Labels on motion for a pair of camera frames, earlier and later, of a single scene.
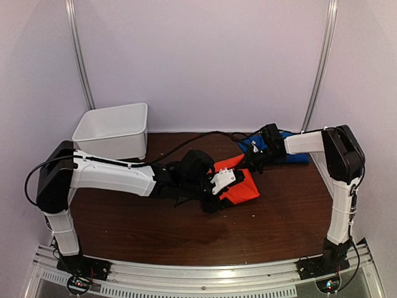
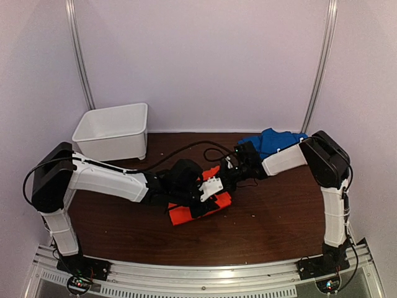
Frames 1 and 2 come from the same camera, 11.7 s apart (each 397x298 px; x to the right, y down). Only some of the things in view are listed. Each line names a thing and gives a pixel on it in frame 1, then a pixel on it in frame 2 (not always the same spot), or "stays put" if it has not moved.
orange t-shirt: (239, 193) → (181, 214)
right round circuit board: (329, 285) stays put
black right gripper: (251, 162) → (226, 180)
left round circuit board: (78, 285) stays put
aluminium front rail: (269, 279) stays put
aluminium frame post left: (70, 5) stays put
